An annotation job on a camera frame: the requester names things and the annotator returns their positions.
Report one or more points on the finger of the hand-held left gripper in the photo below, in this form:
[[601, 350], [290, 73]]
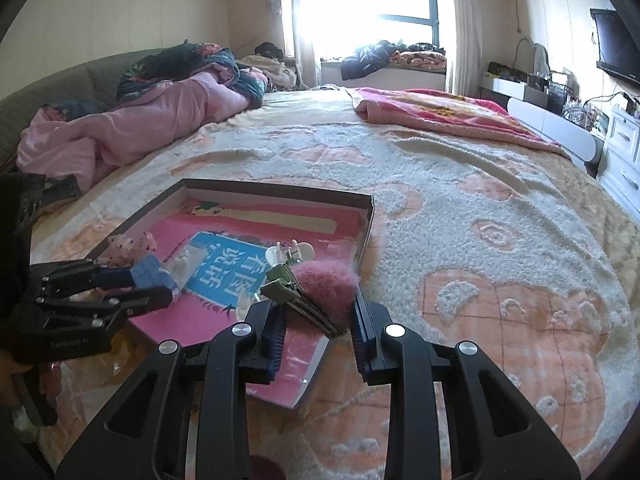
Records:
[[150, 299], [147, 270]]

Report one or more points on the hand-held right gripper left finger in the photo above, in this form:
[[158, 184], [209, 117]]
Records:
[[275, 340]]

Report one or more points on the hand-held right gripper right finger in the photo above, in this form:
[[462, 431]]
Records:
[[361, 340]]

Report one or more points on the polka-dot fabric scrunchie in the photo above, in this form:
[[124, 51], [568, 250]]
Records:
[[130, 247]]

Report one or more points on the small clear plastic pouch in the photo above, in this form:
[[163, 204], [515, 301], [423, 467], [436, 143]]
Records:
[[187, 265]]

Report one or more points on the pink fuzzy hair clip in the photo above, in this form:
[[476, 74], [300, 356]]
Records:
[[325, 285]]

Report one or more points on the clear hair claw clip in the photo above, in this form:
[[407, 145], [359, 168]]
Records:
[[290, 252]]

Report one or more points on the dark shallow cardboard box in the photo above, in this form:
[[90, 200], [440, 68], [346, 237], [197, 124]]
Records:
[[280, 191]]

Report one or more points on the person's left hand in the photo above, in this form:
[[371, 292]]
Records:
[[12, 375]]

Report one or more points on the blue booklet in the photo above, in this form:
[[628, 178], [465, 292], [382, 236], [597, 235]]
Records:
[[220, 265]]

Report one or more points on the pink duvet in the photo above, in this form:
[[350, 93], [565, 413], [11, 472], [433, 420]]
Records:
[[150, 115]]

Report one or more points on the green padded headboard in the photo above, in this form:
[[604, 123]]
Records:
[[60, 95]]

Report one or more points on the dark floral duvet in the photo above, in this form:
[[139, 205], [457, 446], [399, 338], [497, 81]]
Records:
[[200, 57]]

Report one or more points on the beige bedding pile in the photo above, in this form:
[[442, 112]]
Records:
[[270, 72]]

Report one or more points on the pink blanket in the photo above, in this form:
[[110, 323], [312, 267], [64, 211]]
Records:
[[435, 110]]

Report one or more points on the white window seat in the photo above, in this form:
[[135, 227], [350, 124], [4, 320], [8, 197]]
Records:
[[400, 77]]

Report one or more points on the dark jacket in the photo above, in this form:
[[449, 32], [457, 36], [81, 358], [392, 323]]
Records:
[[372, 57]]

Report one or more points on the pink floral cushion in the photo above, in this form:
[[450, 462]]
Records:
[[422, 59]]

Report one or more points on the sheer white curtain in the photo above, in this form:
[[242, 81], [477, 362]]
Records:
[[460, 25], [300, 25]]

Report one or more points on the black organizer box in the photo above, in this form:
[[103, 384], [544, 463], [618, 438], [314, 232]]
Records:
[[547, 90]]

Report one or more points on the white drawer cabinet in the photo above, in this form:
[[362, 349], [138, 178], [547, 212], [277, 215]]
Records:
[[622, 160]]

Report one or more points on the round mirror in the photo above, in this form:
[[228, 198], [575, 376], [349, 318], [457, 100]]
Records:
[[532, 55]]

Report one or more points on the window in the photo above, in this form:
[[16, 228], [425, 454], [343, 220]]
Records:
[[370, 5]]

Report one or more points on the black wall television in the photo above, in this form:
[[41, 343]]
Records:
[[617, 45]]

